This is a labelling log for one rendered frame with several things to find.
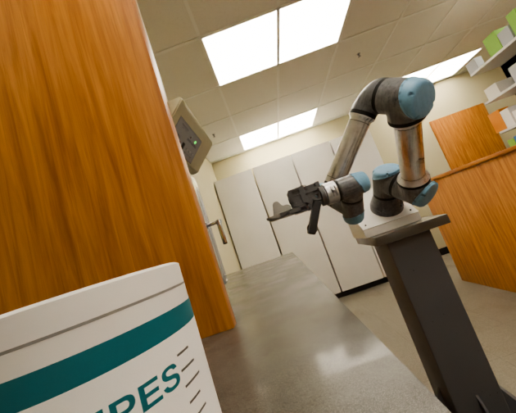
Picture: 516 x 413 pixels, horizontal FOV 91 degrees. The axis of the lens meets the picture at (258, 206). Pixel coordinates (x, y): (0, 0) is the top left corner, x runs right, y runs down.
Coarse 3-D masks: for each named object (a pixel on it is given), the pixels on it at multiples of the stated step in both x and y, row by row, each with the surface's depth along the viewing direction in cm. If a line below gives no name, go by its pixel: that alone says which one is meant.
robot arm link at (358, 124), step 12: (372, 84) 85; (360, 96) 89; (360, 108) 89; (372, 108) 87; (360, 120) 90; (372, 120) 91; (348, 132) 93; (360, 132) 91; (348, 144) 93; (360, 144) 94; (336, 156) 96; (348, 156) 94; (336, 168) 96; (348, 168) 96; (324, 180) 101
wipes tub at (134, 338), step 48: (96, 288) 13; (144, 288) 15; (0, 336) 11; (48, 336) 12; (96, 336) 12; (144, 336) 14; (192, 336) 17; (0, 384) 11; (48, 384) 11; (96, 384) 12; (144, 384) 13; (192, 384) 15
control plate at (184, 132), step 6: (180, 120) 70; (180, 126) 71; (186, 126) 74; (180, 132) 72; (186, 132) 75; (192, 132) 79; (180, 138) 74; (186, 138) 77; (192, 138) 81; (198, 138) 84; (186, 144) 78; (192, 144) 82; (198, 144) 86; (186, 150) 80; (192, 150) 84; (186, 156) 82; (192, 156) 86
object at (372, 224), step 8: (368, 192) 139; (368, 200) 134; (368, 208) 129; (408, 208) 121; (368, 216) 125; (376, 216) 123; (392, 216) 120; (400, 216) 119; (408, 216) 118; (416, 216) 118; (360, 224) 123; (368, 224) 121; (376, 224) 120; (384, 224) 119; (392, 224) 119; (400, 224) 118; (352, 232) 137; (360, 232) 124; (368, 232) 119; (376, 232) 119
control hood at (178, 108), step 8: (168, 104) 66; (176, 104) 66; (184, 104) 69; (176, 112) 66; (184, 112) 70; (176, 120) 68; (192, 120) 76; (192, 128) 78; (200, 128) 82; (200, 136) 85; (208, 144) 94; (200, 152) 91; (192, 160) 88; (200, 160) 93; (192, 168) 91
